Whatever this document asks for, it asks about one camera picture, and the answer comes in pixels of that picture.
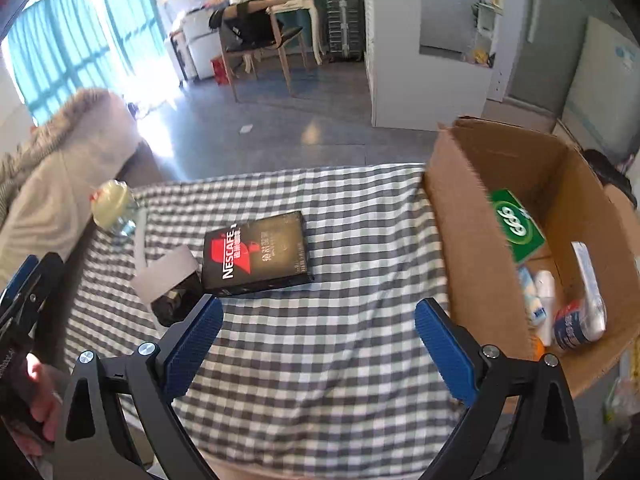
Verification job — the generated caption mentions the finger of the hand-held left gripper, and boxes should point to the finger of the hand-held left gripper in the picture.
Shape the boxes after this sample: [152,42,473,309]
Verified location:
[0,252,65,331]

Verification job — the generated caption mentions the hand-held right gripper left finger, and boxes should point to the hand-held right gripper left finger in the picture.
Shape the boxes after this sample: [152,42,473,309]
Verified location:
[52,295,224,480]

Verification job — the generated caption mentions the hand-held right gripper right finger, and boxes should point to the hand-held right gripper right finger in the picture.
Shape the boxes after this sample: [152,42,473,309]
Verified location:
[414,297,583,480]

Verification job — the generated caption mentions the white plush toy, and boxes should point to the white plush toy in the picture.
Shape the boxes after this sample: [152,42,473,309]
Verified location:
[516,265,546,329]

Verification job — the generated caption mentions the white plastic bottle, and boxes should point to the white plastic bottle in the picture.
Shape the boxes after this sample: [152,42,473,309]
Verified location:
[534,270,557,328]

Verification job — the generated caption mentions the blue label water bottle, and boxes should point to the blue label water bottle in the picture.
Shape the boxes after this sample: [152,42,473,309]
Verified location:
[552,300,608,352]

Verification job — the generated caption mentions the cardboard box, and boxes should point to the cardboard box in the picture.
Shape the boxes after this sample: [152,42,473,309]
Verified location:
[424,116,640,401]

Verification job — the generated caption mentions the green box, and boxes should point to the green box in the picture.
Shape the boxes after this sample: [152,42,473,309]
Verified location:
[489,189,547,264]

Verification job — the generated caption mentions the person's left hand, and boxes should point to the person's left hand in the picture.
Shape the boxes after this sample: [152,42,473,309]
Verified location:
[22,352,66,453]

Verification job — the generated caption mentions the black sachet packs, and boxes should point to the black sachet packs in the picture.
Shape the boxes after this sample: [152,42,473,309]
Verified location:
[150,280,203,328]

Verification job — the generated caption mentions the glass jar with cream lid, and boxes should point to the glass jar with cream lid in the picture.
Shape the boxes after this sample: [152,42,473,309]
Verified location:
[90,179,141,238]

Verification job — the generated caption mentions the black coffee box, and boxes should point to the black coffee box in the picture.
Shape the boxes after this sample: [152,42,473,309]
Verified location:
[201,211,315,297]

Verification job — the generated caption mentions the checkered tablecloth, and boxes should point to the checkered tablecloth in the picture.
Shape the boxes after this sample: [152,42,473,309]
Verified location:
[62,162,471,466]

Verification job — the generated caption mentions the beige jacket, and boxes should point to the beige jacket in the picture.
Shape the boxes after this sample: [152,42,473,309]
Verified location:
[0,87,166,281]

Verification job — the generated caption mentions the teal curtains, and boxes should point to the teal curtains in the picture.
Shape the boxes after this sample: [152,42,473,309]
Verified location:
[2,0,168,126]

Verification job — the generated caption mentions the dark cloth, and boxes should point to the dark cloth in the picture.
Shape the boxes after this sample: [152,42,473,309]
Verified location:
[582,149,635,196]

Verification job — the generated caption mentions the red box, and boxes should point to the red box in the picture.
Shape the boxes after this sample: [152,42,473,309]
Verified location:
[211,55,231,86]

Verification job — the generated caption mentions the small white fridge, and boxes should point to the small white fridge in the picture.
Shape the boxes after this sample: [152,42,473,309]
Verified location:
[180,10,226,81]

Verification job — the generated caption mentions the wooden chair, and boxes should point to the wooden chair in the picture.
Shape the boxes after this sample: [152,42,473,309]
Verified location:
[218,2,308,101]

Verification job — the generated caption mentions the white shelf unit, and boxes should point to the white shelf unit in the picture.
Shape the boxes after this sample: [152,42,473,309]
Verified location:
[470,0,506,68]

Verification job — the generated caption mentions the black bag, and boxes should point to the black bag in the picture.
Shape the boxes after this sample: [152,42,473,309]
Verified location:
[209,2,276,48]

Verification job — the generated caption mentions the white louvered door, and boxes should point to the white louvered door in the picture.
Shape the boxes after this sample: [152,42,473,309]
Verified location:
[361,0,376,126]

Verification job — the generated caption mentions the plastic drawer tower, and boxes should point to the plastic drawer tower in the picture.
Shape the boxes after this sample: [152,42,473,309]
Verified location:
[326,0,365,63]

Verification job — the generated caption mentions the white desk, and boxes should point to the white desk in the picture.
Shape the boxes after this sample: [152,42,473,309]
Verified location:
[265,0,323,66]

